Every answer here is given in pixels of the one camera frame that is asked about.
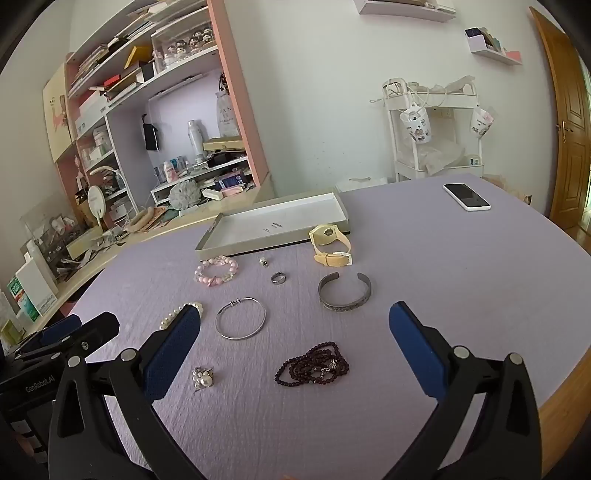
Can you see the cream desk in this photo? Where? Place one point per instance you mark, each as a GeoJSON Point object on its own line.
{"type": "Point", "coordinates": [194, 221]}

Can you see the pearl brooch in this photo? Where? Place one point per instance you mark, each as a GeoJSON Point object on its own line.
{"type": "Point", "coordinates": [203, 379]}

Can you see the grey fluffy ball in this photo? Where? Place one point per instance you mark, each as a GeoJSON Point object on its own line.
{"type": "Point", "coordinates": [183, 194]}

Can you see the gold flat box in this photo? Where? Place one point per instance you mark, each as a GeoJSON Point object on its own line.
{"type": "Point", "coordinates": [221, 144]}

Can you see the white tote bag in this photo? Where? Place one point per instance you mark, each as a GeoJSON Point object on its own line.
{"type": "Point", "coordinates": [228, 115]}

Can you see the wooden door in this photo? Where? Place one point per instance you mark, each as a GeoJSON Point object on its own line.
{"type": "Point", "coordinates": [568, 138]}

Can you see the yellow wrist watch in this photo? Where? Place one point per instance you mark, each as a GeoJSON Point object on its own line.
{"type": "Point", "coordinates": [323, 235]}

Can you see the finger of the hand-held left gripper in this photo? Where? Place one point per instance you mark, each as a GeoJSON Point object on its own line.
{"type": "Point", "coordinates": [55, 330]}
{"type": "Point", "coordinates": [99, 325]}

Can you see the white spray bottle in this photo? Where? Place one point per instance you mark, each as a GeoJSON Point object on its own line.
{"type": "Point", "coordinates": [195, 138]}

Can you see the grey metal cuff bangle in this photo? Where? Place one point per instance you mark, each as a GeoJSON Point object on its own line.
{"type": "Point", "coordinates": [341, 305]}

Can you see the white box with green label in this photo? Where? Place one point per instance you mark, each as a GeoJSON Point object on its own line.
{"type": "Point", "coordinates": [34, 286]}

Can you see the clear figurine display case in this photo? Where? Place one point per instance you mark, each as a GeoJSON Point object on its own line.
{"type": "Point", "coordinates": [184, 46]}

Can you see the white wall shelf with books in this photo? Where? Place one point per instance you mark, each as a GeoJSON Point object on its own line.
{"type": "Point", "coordinates": [475, 46]}

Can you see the pink and white bookshelf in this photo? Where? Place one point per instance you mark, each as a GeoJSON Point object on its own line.
{"type": "Point", "coordinates": [231, 46]}

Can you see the grey shallow tray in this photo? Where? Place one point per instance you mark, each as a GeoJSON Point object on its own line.
{"type": "Point", "coordinates": [286, 217]}

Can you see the purple tablecloth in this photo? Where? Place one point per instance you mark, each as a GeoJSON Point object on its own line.
{"type": "Point", "coordinates": [461, 277]}

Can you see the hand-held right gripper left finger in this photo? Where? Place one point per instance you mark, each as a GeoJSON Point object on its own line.
{"type": "Point", "coordinates": [173, 350]}

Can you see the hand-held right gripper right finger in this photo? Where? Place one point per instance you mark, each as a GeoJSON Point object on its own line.
{"type": "Point", "coordinates": [415, 350]}

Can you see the white trolley cart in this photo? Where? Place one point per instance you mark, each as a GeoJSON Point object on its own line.
{"type": "Point", "coordinates": [390, 106]}

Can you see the round white mirror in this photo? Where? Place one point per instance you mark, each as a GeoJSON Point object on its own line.
{"type": "Point", "coordinates": [96, 203]}

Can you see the beige wall poster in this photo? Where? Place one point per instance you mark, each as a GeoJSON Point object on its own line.
{"type": "Point", "coordinates": [57, 115]}

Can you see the white printed mug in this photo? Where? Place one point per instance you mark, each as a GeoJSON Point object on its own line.
{"type": "Point", "coordinates": [415, 127]}
{"type": "Point", "coordinates": [481, 122]}

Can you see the white smartphone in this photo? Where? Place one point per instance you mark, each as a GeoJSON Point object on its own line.
{"type": "Point", "coordinates": [466, 196]}

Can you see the pink and white bottle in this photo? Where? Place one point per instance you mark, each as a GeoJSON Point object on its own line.
{"type": "Point", "coordinates": [171, 171]}

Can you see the thin silver bangle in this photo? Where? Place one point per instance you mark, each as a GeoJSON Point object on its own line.
{"type": "Point", "coordinates": [235, 302]}

